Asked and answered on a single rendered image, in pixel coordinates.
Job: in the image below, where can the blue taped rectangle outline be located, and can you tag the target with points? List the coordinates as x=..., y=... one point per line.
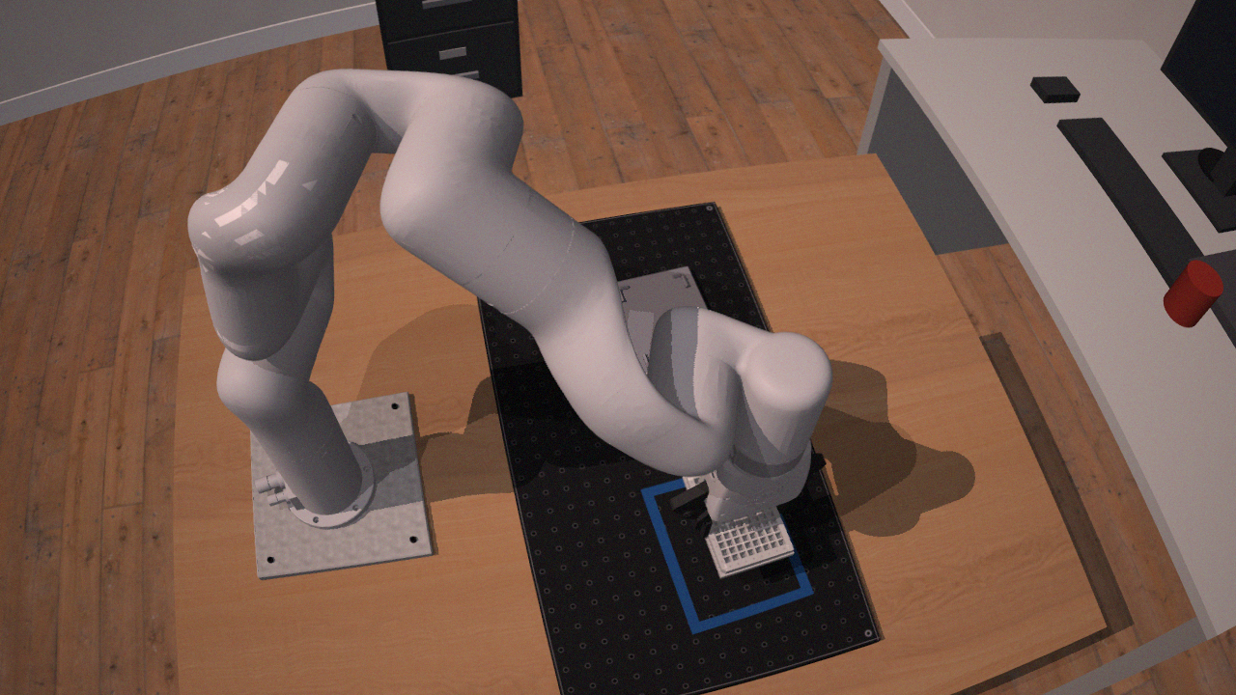
x=695, y=626

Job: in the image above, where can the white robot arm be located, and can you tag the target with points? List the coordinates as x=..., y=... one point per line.
x=450, y=198

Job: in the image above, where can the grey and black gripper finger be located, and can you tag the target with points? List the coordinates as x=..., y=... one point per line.
x=817, y=463
x=691, y=504

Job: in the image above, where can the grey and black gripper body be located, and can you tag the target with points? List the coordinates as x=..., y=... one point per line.
x=734, y=493

